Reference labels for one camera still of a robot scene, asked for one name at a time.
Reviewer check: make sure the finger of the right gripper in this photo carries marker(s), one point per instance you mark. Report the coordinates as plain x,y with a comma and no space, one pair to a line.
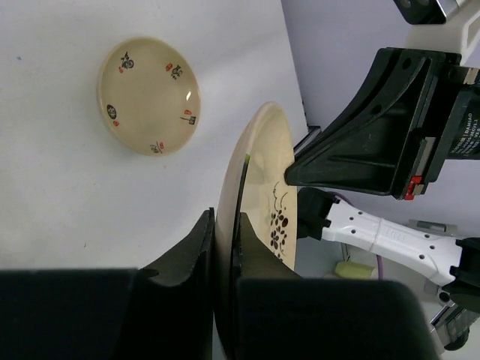
370,146

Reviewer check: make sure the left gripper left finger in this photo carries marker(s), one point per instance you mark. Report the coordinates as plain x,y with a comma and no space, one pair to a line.
161,311

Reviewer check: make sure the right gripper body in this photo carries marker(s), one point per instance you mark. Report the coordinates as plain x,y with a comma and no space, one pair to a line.
451,126

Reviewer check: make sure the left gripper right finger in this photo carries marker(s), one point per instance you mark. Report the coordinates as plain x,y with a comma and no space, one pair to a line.
280,315

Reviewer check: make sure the beige plate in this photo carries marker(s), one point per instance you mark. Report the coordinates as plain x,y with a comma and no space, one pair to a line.
255,231

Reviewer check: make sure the cream plate red black motifs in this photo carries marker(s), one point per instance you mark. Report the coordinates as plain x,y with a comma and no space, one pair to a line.
149,96

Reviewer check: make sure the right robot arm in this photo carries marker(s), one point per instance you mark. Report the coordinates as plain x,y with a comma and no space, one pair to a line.
451,263

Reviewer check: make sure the yellow sponge block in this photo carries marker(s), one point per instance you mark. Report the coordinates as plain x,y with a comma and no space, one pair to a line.
354,270

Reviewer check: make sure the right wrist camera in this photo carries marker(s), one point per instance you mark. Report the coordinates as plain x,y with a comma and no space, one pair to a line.
447,26

